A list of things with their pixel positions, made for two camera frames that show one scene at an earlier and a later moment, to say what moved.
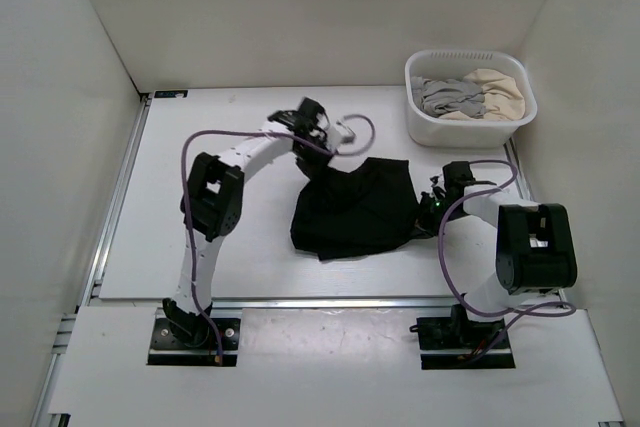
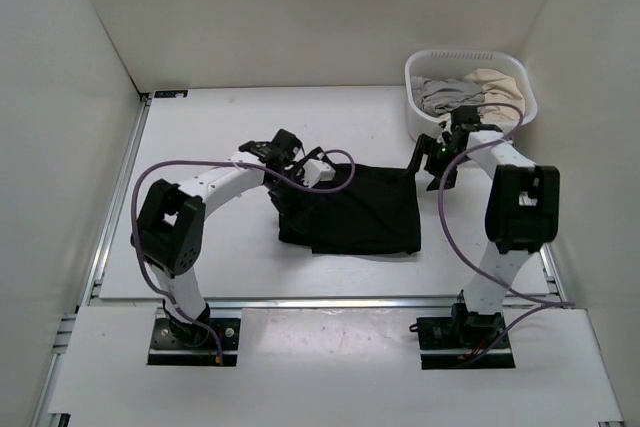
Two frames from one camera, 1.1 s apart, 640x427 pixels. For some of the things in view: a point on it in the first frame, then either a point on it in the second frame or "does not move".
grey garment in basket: [435, 97] does not move
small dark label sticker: [170, 93] does not move
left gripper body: [309, 159] -> [285, 196]
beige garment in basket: [503, 101] does not move
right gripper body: [428, 217] -> [441, 154]
